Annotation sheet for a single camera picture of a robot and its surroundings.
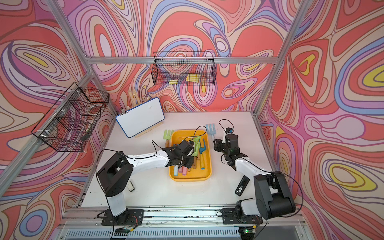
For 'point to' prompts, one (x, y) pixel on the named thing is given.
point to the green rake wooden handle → (167, 137)
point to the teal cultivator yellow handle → (202, 149)
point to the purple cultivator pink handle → (183, 170)
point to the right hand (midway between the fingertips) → (216, 144)
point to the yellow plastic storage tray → (202, 170)
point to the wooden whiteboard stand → (138, 135)
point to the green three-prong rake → (197, 145)
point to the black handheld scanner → (242, 185)
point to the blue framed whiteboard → (140, 118)
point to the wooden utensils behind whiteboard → (134, 100)
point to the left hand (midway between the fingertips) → (194, 162)
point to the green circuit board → (121, 231)
